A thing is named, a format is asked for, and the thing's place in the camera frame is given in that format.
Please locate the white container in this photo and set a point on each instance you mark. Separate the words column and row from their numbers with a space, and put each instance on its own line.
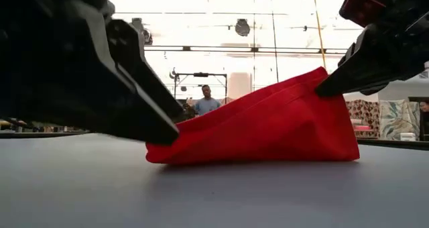
column 408, row 137

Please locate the red towel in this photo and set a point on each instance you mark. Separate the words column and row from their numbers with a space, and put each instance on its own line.
column 268, row 130

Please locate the floral green fabric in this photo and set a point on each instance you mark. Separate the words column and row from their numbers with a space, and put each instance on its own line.
column 399, row 119

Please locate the brown patterned fabric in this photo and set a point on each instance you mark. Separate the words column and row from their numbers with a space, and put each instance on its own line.
column 363, row 112

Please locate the long ceiling light bar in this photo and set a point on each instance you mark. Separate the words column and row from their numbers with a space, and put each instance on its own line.
column 218, row 49

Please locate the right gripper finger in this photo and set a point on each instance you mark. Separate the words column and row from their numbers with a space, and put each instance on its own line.
column 352, row 52
column 375, row 67

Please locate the dark cabinet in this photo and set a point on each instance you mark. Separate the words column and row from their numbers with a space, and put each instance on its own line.
column 414, row 127

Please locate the white pillar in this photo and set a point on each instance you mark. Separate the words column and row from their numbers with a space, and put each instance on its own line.
column 239, row 85

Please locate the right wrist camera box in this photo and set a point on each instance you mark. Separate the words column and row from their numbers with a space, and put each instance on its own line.
column 362, row 8

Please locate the person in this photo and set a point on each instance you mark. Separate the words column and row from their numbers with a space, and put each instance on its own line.
column 207, row 105
column 425, row 106

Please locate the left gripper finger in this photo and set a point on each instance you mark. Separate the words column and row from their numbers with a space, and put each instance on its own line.
column 100, row 104
column 134, row 60

